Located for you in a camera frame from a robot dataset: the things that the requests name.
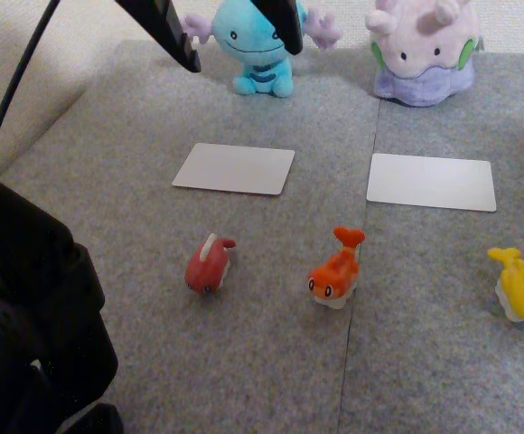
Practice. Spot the grey carpet tile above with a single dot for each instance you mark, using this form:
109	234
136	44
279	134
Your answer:
447	352
221	352

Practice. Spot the red tuna sushi toy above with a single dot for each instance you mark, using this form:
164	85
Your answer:
208	267

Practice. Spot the white rectangular card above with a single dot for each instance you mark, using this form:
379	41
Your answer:
235	169
431	183

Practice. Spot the purple Goomy plush toy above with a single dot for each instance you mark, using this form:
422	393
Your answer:
424	59

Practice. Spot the orange shrimp sushi toy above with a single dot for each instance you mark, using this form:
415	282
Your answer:
336	276

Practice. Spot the blue Wooper plush toy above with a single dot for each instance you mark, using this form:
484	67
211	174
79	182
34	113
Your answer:
244	43

